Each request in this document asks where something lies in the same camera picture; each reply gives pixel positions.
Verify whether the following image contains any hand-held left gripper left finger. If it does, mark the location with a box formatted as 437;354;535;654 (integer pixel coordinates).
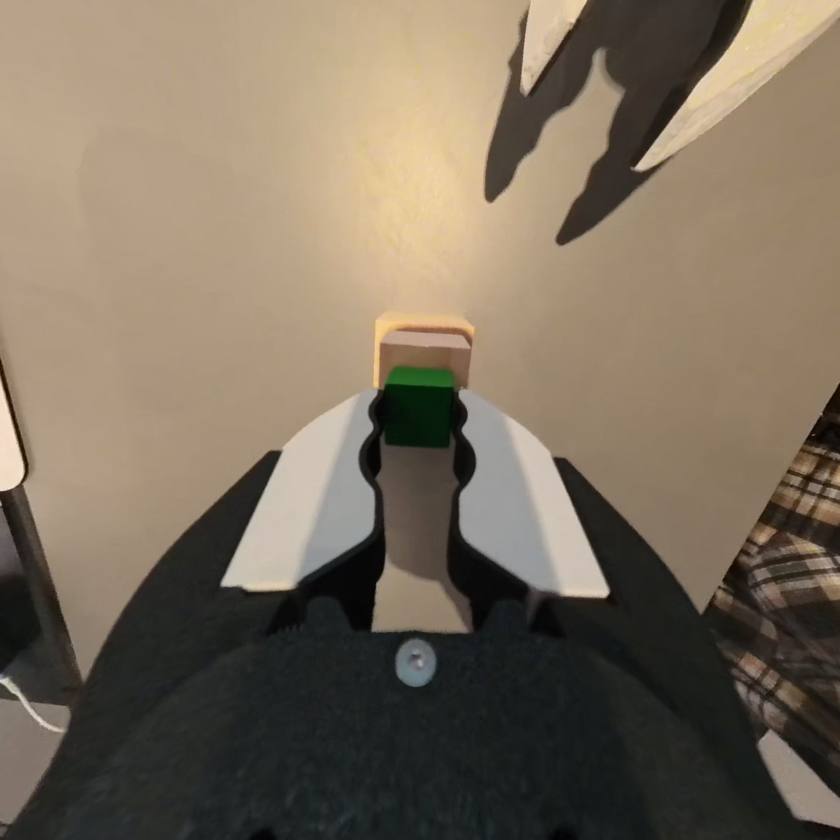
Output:
221;389;386;593

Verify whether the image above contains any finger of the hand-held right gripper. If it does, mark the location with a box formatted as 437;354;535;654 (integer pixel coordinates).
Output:
633;0;840;173
518;0;588;96

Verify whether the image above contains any large plain wooden cube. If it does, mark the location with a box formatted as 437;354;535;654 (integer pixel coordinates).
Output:
373;312;476;393

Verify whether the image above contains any person's plaid shirt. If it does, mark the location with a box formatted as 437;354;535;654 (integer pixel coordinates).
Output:
712;387;840;778

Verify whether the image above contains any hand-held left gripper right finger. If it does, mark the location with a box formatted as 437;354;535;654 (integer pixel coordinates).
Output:
448;389;611;608

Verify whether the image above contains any white cable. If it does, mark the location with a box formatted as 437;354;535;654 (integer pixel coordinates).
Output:
0;675;68;734

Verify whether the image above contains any green wooden cube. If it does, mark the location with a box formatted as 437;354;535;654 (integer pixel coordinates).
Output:
382;366;457;449

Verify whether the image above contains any medium plain wooden cube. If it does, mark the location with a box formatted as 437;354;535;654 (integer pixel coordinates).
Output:
382;330;472;389

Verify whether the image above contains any white rounded base plate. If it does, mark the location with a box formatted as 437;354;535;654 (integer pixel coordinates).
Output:
0;357;28;492

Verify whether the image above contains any black stand post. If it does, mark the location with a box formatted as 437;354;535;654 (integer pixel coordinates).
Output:
0;486;83;693

